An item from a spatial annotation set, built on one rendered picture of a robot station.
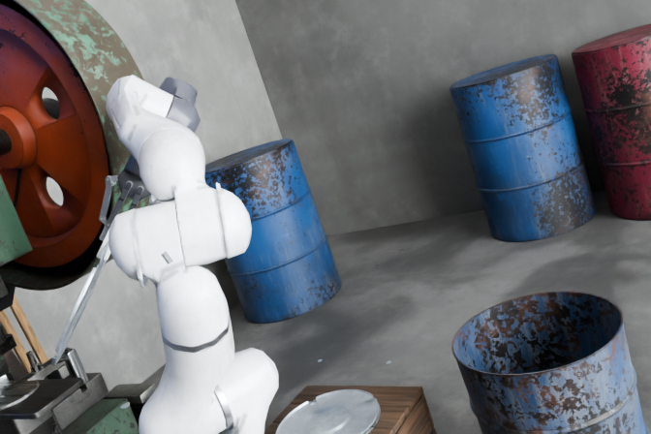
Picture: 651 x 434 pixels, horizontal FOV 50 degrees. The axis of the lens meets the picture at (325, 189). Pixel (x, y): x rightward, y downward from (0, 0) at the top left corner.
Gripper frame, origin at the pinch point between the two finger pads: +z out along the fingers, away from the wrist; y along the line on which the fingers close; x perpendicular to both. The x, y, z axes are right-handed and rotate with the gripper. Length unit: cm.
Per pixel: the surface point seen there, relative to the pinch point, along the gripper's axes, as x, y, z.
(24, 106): -35, 35, -15
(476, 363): -18, -101, -4
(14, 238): -16.8, 20.9, 12.5
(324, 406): -28, -71, 26
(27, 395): -0.4, 2.0, 39.0
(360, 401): -23, -78, 19
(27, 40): -24, 38, -31
